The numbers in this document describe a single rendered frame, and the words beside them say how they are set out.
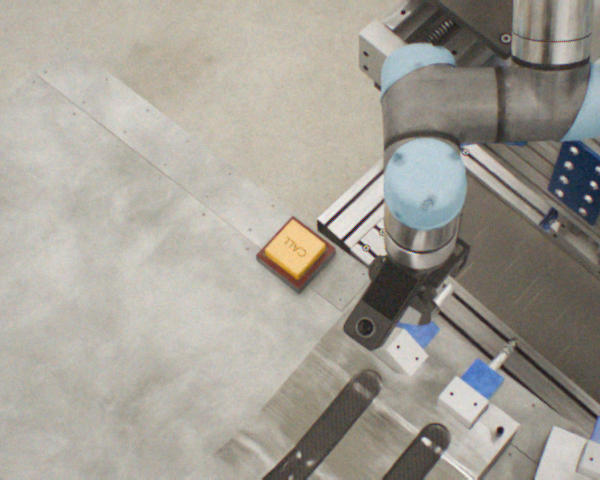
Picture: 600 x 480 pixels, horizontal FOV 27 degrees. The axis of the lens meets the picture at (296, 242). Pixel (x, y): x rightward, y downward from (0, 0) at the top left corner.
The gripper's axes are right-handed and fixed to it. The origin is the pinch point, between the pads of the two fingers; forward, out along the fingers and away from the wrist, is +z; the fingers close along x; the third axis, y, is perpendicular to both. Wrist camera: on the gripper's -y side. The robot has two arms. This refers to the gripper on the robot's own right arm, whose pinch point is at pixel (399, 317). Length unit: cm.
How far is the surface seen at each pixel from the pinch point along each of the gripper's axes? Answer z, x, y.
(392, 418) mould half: 12.2, -5.2, -7.3
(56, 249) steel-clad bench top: 21, 48, -17
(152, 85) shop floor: 101, 97, 38
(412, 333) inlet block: 9.3, -0.7, 2.1
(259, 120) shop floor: 101, 73, 47
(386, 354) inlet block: 8.7, 0.0, -2.2
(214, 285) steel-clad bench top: 20.9, 26.8, -6.3
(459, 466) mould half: 12.1, -15.2, -6.8
